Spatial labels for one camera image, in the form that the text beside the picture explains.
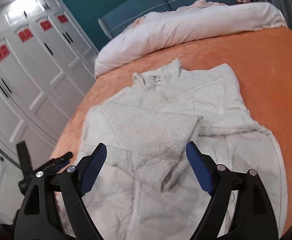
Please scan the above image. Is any white quilted jacket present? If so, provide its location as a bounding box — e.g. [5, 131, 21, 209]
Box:
[77, 60, 287, 239]

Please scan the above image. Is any white panelled wardrobe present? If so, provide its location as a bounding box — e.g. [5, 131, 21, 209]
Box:
[0, 0, 98, 224]

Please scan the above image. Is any orange plush bedspread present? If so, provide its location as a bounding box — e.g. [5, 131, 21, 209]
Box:
[52, 28, 292, 230]

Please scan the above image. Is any white rolled duvet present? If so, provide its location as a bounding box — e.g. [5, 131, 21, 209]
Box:
[94, 0, 287, 76]

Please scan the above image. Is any teal upholstered headboard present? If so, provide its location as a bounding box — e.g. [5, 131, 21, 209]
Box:
[98, 0, 236, 39]

